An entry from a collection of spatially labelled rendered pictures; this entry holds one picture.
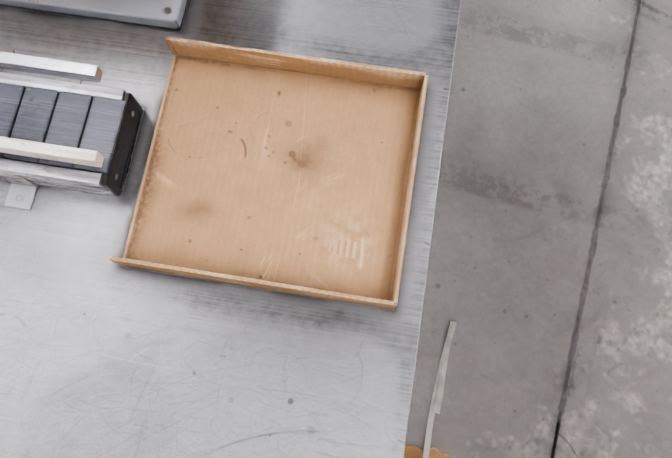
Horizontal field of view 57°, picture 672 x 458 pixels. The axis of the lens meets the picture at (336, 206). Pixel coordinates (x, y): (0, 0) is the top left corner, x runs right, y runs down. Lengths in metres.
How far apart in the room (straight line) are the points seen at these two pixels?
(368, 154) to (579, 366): 1.01
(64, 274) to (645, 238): 1.35
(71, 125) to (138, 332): 0.23
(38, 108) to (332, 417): 0.46
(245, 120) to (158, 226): 0.16
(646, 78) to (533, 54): 0.30
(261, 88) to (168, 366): 0.33
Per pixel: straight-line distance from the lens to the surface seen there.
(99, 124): 0.72
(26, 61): 0.69
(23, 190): 0.79
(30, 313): 0.76
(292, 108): 0.73
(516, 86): 1.73
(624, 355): 1.64
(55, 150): 0.69
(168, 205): 0.72
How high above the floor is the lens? 1.50
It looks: 75 degrees down
